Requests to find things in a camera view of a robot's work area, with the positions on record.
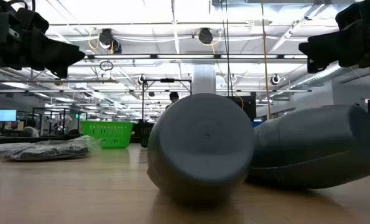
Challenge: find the green plastic basket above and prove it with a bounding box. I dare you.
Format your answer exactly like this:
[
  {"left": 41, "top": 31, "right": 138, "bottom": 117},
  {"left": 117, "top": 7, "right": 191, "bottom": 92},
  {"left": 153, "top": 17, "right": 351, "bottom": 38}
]
[{"left": 81, "top": 120, "right": 134, "bottom": 149}]

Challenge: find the white building column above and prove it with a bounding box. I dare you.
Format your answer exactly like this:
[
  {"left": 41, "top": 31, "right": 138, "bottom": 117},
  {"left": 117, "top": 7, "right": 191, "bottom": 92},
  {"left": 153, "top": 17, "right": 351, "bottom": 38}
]
[{"left": 192, "top": 64, "right": 217, "bottom": 95}]

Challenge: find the black metal frame stand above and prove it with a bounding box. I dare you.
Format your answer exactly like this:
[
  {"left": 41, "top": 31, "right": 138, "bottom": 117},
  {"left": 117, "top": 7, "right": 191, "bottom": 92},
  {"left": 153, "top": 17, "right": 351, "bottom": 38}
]
[{"left": 141, "top": 78, "right": 193, "bottom": 124}]

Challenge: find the grey-blue travel bottle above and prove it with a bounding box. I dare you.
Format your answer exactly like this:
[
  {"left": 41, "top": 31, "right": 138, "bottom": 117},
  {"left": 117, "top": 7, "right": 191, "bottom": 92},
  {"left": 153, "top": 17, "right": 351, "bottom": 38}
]
[
  {"left": 146, "top": 92, "right": 256, "bottom": 203},
  {"left": 246, "top": 104, "right": 370, "bottom": 190}
]

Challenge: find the black monitor back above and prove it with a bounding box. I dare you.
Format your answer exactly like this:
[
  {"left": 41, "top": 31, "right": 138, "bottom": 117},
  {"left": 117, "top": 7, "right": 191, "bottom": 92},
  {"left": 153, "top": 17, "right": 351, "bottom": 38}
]
[{"left": 228, "top": 95, "right": 257, "bottom": 121}]

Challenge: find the black plastic basket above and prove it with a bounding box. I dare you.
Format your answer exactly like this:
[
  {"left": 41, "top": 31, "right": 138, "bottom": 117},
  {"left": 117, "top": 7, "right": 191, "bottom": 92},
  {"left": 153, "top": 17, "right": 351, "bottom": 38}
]
[{"left": 139, "top": 122, "right": 155, "bottom": 149}]

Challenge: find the yellow hanging cable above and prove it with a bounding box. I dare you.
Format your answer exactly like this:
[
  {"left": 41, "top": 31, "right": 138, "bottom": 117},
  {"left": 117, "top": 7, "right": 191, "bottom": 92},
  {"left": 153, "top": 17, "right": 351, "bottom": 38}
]
[{"left": 260, "top": 0, "right": 272, "bottom": 120}]

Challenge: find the clear bag with dark item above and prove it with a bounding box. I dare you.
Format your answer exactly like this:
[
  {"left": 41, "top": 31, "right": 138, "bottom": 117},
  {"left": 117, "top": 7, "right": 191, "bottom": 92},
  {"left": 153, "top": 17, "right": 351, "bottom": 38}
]
[
  {"left": 6, "top": 135, "right": 103, "bottom": 162},
  {"left": 0, "top": 142, "right": 33, "bottom": 158}
]

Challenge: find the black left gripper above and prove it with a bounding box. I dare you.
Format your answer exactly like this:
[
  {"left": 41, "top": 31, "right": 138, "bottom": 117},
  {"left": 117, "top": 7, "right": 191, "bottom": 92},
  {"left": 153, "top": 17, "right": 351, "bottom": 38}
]
[{"left": 0, "top": 0, "right": 86, "bottom": 79}]

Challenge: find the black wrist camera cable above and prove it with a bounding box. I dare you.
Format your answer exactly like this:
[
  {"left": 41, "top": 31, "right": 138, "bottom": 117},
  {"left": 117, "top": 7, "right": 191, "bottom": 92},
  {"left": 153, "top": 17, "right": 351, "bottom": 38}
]
[{"left": 6, "top": 0, "right": 37, "bottom": 12}]

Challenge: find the black hanging cable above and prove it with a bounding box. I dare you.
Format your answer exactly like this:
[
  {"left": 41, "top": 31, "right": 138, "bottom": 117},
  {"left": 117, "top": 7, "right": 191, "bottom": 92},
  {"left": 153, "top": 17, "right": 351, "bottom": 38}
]
[{"left": 220, "top": 0, "right": 234, "bottom": 98}]

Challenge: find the lit computer monitor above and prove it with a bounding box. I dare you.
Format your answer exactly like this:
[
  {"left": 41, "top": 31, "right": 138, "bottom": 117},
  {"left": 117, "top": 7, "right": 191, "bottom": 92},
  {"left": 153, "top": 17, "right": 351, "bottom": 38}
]
[{"left": 0, "top": 109, "right": 17, "bottom": 123}]

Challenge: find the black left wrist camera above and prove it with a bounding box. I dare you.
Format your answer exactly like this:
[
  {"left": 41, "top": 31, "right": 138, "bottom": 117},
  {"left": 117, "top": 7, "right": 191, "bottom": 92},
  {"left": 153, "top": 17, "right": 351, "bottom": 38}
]
[{"left": 15, "top": 6, "right": 50, "bottom": 35}]

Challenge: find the person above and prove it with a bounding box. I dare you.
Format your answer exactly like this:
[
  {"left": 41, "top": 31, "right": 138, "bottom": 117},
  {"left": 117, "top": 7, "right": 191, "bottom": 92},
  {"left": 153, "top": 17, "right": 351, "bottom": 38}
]
[
  {"left": 165, "top": 91, "right": 180, "bottom": 110},
  {"left": 22, "top": 119, "right": 40, "bottom": 138}
]

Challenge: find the long ceiling light bar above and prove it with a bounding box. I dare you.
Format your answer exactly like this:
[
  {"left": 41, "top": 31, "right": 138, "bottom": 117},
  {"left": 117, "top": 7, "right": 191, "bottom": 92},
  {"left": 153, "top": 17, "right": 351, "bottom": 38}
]
[{"left": 84, "top": 54, "right": 308, "bottom": 60}]

